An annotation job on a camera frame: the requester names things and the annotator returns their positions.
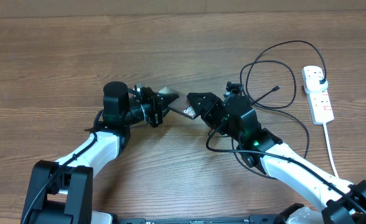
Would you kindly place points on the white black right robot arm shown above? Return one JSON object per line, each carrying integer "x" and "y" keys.
{"x": 336, "y": 200}

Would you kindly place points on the white charger plug adapter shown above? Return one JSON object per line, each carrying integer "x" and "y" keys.
{"x": 315, "y": 84}

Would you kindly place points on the white power strip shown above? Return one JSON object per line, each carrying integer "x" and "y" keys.
{"x": 319, "y": 102}

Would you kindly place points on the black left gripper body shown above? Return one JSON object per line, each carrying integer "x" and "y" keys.
{"x": 153, "y": 114}

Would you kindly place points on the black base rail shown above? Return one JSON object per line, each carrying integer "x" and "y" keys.
{"x": 252, "y": 219}

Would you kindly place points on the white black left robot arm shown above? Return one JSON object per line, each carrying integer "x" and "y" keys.
{"x": 61, "y": 191}

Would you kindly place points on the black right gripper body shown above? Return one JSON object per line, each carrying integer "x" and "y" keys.
{"x": 215, "y": 117}

